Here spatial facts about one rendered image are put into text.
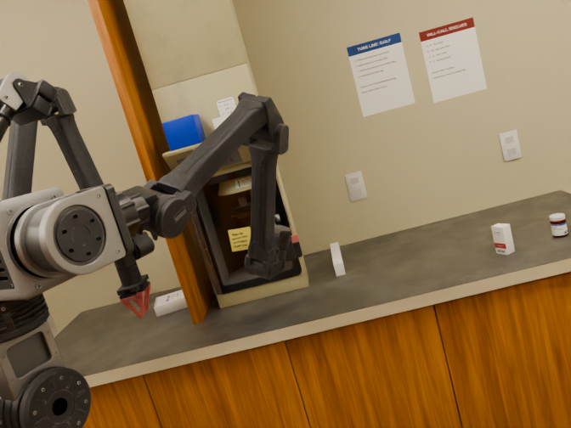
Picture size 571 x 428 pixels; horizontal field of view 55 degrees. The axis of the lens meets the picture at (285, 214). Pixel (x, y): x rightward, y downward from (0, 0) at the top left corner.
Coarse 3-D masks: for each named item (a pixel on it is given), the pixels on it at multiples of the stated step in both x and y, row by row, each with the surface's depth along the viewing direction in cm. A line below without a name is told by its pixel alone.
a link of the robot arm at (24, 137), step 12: (12, 132) 134; (24, 132) 134; (36, 132) 137; (12, 144) 133; (24, 144) 134; (12, 156) 132; (24, 156) 133; (12, 168) 131; (24, 168) 133; (12, 180) 130; (24, 180) 132; (12, 192) 129; (24, 192) 132
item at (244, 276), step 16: (224, 176) 180; (240, 176) 180; (208, 192) 182; (224, 192) 182; (240, 192) 181; (208, 208) 183; (224, 208) 183; (240, 208) 182; (208, 224) 184; (224, 224) 184; (240, 224) 184; (288, 224) 183; (208, 240) 185; (224, 240) 185; (224, 256) 186; (240, 256) 186; (224, 272) 187; (240, 272) 187; (288, 272) 186; (224, 288) 188; (240, 288) 188
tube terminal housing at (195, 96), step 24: (216, 72) 175; (240, 72) 174; (168, 96) 177; (192, 96) 177; (216, 96) 176; (168, 120) 178; (240, 168) 181; (288, 216) 184; (264, 288) 189; (288, 288) 189
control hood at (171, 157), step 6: (198, 144) 168; (174, 150) 169; (180, 150) 169; (186, 150) 169; (192, 150) 169; (240, 150) 173; (246, 150) 173; (162, 156) 170; (168, 156) 170; (174, 156) 170; (180, 156) 171; (186, 156) 171; (240, 156) 175; (246, 156) 176; (168, 162) 172; (174, 162) 172; (240, 162) 178; (174, 168) 175; (222, 168) 179
